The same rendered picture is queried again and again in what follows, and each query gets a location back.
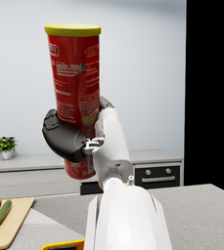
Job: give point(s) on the red potato chip can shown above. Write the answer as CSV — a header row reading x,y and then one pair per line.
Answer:
x,y
75,81

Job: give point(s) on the yellow slatted basket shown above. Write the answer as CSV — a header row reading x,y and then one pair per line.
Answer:
x,y
63,245

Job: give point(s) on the black built-in oven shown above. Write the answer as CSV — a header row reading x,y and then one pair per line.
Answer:
x,y
157,176

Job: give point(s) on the grey kitchen cabinet counter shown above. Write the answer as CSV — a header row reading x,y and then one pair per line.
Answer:
x,y
35,172

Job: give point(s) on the potted green plant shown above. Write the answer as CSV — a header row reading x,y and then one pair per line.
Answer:
x,y
5,146

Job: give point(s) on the wooden cutting board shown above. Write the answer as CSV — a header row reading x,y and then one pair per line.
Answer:
x,y
10,224

